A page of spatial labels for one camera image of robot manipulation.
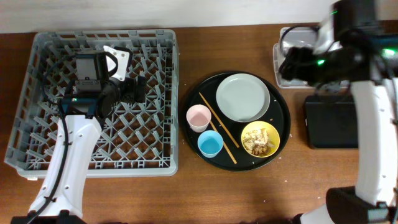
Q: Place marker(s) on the lower wooden chopstick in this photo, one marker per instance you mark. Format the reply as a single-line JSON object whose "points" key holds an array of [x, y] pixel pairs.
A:
{"points": [[224, 145]]}

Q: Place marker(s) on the grey round plate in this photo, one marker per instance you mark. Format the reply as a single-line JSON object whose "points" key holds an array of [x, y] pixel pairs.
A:
{"points": [[243, 97]]}

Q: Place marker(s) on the food scraps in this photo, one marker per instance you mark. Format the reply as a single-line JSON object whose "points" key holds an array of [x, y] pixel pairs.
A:
{"points": [[257, 142]]}

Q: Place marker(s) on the blue cup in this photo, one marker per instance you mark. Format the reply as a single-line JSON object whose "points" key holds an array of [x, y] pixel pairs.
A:
{"points": [[210, 143]]}

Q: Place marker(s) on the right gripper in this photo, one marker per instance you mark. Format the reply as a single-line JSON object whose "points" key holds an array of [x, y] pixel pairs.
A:
{"points": [[298, 61]]}

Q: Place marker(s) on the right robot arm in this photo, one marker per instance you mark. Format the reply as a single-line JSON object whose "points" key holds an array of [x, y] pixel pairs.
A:
{"points": [[351, 47]]}

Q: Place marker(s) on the grey dishwasher rack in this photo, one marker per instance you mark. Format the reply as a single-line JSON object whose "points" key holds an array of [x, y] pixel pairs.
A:
{"points": [[139, 139]]}

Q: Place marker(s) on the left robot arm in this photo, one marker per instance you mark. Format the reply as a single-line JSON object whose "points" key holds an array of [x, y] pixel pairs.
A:
{"points": [[88, 101]]}

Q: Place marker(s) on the round black tray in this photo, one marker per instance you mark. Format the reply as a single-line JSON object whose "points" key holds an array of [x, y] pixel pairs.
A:
{"points": [[277, 115]]}

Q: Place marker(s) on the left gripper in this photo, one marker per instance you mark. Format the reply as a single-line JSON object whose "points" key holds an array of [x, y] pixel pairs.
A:
{"points": [[129, 83]]}

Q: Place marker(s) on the pink cup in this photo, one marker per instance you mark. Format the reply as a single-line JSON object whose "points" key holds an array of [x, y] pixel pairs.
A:
{"points": [[198, 117]]}

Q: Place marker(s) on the yellow bowl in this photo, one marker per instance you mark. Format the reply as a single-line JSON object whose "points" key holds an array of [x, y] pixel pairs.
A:
{"points": [[272, 132]]}

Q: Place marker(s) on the wooden chopstick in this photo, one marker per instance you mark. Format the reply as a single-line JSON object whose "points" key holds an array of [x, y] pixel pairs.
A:
{"points": [[219, 120], [224, 145]]}

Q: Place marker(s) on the black rectangular tray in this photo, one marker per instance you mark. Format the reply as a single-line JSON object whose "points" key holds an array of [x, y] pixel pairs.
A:
{"points": [[331, 122]]}

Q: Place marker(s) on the clear plastic bin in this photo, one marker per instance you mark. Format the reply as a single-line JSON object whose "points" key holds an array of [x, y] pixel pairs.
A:
{"points": [[298, 37]]}

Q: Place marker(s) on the upper wooden chopstick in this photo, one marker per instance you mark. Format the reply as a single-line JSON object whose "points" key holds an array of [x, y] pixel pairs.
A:
{"points": [[219, 120]]}

